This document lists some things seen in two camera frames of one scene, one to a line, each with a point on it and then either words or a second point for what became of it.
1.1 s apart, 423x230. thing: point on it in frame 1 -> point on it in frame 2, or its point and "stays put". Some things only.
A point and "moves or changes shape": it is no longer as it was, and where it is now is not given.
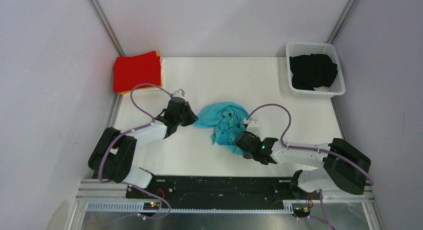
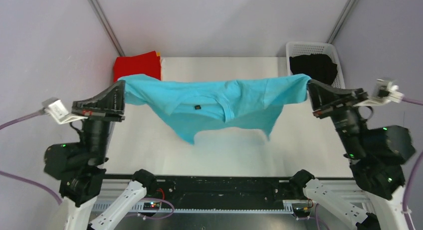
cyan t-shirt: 227,118 moves or changes shape
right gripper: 247,155 -> 322,96
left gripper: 192,117 -> 111,98
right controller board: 302,211 stays put
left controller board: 152,206 stays put
